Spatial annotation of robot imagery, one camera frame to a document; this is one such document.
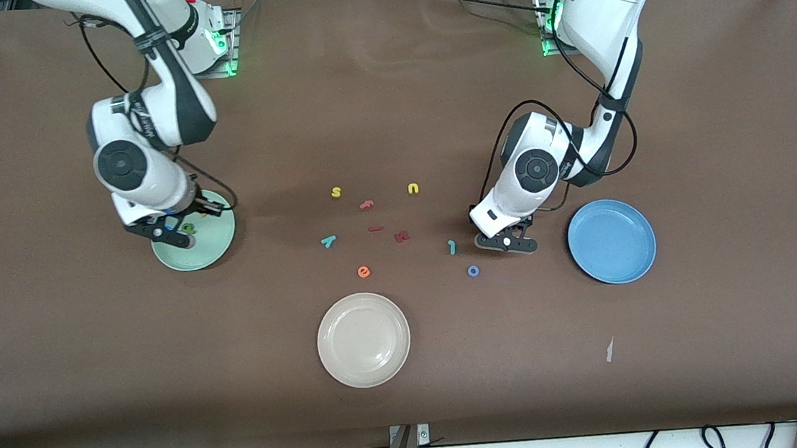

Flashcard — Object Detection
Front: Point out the green plate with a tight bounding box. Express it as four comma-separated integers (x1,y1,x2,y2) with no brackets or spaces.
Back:
146,186,240,275

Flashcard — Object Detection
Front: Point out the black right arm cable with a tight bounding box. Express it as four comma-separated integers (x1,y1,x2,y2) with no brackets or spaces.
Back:
66,1,239,227

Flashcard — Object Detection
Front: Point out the blue plate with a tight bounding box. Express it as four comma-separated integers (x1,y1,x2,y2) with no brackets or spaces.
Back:
564,195,660,289

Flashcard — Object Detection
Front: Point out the brown table cover mat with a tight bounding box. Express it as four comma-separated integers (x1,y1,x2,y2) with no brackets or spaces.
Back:
0,0,797,448

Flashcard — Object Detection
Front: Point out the small metal bracket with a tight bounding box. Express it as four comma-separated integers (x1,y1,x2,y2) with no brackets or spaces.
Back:
387,422,432,448

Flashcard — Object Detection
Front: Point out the beige plate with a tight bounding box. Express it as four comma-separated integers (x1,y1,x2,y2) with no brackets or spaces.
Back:
313,288,415,393

